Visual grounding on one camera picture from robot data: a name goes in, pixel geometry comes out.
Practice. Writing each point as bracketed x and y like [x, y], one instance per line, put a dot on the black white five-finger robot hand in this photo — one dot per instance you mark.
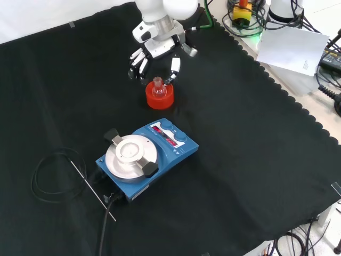
[162, 48]

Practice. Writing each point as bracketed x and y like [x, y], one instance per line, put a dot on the clear glass round-bottom flask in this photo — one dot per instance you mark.
[159, 92]

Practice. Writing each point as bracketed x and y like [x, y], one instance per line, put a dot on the red ribbed flask stand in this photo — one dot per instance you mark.
[160, 104]

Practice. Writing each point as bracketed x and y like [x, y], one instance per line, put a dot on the yellow stop button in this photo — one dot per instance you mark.
[242, 14]

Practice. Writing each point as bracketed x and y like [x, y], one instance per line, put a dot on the blue heater with steel plate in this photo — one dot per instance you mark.
[186, 149]

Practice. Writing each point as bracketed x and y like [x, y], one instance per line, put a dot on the white paper sheet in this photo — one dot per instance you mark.
[290, 48]

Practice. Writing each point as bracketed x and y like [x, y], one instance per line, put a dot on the black bench cloth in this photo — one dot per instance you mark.
[239, 160]

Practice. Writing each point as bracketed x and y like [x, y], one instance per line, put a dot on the black power adapter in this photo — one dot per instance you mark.
[331, 60]

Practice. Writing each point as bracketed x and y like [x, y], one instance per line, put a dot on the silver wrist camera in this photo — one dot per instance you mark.
[190, 50]

